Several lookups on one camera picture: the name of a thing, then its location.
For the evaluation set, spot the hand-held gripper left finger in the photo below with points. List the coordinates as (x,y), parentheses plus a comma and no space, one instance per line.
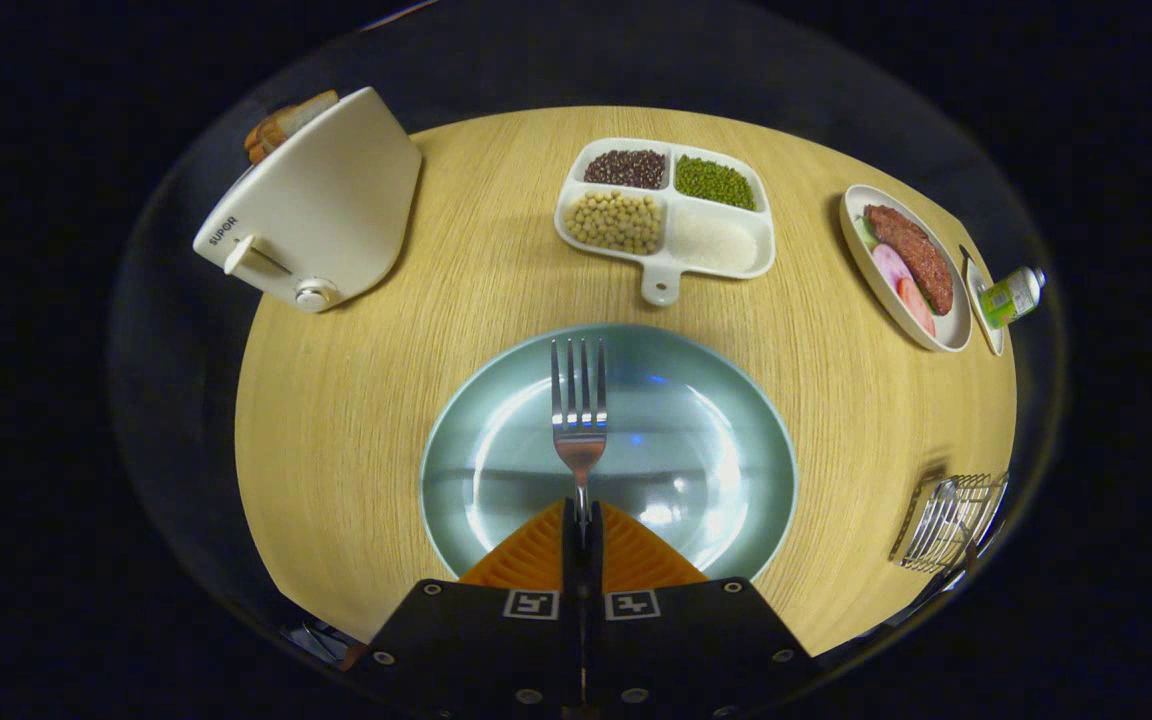
(476,650)

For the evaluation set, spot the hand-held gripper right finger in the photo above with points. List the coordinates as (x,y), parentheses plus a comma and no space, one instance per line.
(696,650)

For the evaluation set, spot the light green round plate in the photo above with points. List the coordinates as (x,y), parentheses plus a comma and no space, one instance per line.
(696,450)

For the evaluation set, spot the light red ham slice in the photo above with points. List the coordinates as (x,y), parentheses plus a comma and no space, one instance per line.
(918,308)

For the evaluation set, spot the pile of white rice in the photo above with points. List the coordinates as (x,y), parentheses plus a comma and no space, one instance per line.
(714,240)

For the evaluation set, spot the white oval food plate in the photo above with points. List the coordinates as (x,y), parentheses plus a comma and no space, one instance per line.
(956,330)

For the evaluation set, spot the pink ham slice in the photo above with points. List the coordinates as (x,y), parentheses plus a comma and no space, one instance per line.
(889,268)

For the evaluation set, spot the small white saucer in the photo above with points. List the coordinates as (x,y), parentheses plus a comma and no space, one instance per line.
(991,338)

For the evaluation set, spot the pile of yellow soybeans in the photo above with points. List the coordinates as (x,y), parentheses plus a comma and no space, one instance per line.
(614,222)

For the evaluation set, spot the brown meat steak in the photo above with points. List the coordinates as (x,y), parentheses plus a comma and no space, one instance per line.
(911,255)

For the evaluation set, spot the green lettuce leaf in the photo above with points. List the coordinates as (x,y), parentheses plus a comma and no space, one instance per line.
(865,232)

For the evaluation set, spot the cream white toaster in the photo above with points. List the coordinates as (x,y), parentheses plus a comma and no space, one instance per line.
(326,210)

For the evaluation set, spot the pile of green mung beans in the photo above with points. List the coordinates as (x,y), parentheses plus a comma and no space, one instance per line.
(716,182)

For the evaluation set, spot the small green label bottle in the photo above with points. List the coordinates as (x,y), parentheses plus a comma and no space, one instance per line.
(1011,298)

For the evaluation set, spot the pile of red beans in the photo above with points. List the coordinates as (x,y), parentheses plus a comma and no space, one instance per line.
(626,168)

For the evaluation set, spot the toast bread slice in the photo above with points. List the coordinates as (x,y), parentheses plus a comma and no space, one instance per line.
(286,120)

